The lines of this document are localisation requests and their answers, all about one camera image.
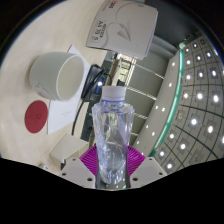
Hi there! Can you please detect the black power adapter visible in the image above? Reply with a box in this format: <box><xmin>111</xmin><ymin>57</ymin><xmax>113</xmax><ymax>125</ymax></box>
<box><xmin>80</xmin><ymin>63</ymin><xmax>106</xmax><ymax>103</ymax></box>

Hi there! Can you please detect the white ceramic cup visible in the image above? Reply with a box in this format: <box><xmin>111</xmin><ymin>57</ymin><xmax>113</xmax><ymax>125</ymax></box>
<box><xmin>28</xmin><ymin>51</ymin><xmax>86</xmax><ymax>102</ymax></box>

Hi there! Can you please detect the white wrapped paper ream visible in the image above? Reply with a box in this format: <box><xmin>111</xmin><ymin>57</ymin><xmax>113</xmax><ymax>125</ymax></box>
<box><xmin>85</xmin><ymin>0</ymin><xmax>160</xmax><ymax>61</ymax></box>

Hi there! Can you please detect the black cable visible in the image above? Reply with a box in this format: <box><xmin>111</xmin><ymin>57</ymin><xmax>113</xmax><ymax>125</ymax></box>
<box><xmin>70</xmin><ymin>72</ymin><xmax>114</xmax><ymax>137</ymax></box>

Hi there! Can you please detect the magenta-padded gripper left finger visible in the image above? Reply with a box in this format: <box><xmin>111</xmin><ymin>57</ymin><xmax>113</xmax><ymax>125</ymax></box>
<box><xmin>59</xmin><ymin>144</ymin><xmax>100</xmax><ymax>190</ymax></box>

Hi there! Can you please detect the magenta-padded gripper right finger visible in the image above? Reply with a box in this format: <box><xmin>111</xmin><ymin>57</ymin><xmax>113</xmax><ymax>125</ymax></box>
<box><xmin>123</xmin><ymin>144</ymin><xmax>168</xmax><ymax>190</ymax></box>

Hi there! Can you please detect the flat round red coaster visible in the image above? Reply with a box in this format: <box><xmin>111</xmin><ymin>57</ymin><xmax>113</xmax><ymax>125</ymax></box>
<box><xmin>24</xmin><ymin>99</ymin><xmax>50</xmax><ymax>135</ymax></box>

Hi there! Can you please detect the clear plastic water bottle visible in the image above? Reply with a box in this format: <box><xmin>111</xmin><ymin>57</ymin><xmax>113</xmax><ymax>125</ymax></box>
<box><xmin>91</xmin><ymin>85</ymin><xmax>136</xmax><ymax>186</ymax></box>

